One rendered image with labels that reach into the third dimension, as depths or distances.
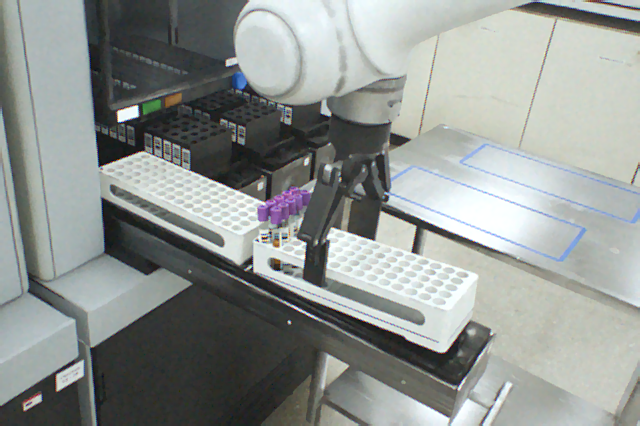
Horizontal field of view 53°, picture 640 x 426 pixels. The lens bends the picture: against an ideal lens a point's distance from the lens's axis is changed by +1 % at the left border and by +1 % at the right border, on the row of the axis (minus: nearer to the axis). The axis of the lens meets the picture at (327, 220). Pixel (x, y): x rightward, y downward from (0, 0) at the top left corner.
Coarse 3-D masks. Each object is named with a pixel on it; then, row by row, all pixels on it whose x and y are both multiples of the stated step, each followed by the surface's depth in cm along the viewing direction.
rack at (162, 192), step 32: (128, 160) 106; (160, 160) 107; (128, 192) 108; (160, 192) 98; (192, 192) 99; (224, 192) 100; (160, 224) 98; (192, 224) 102; (224, 224) 93; (256, 224) 93; (224, 256) 93
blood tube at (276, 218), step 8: (272, 208) 86; (280, 208) 86; (272, 216) 86; (280, 216) 86; (272, 224) 86; (280, 224) 87; (272, 232) 87; (280, 232) 87; (272, 240) 88; (280, 240) 88; (280, 264) 89
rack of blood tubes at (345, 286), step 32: (256, 256) 89; (288, 256) 86; (352, 256) 86; (384, 256) 87; (416, 256) 86; (288, 288) 88; (320, 288) 85; (352, 288) 89; (384, 288) 79; (416, 288) 79; (448, 288) 81; (384, 320) 81; (416, 320) 83; (448, 320) 76
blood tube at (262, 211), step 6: (258, 210) 86; (264, 210) 86; (258, 216) 86; (264, 216) 86; (264, 222) 87; (264, 228) 87; (264, 234) 88; (264, 240) 88; (270, 258) 90; (270, 264) 90
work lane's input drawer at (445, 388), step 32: (128, 224) 100; (160, 256) 99; (192, 256) 95; (224, 288) 93; (256, 288) 89; (288, 320) 88; (320, 320) 85; (352, 320) 86; (352, 352) 84; (384, 352) 81; (416, 352) 80; (448, 352) 80; (480, 352) 83; (416, 384) 80; (448, 384) 77; (448, 416) 79
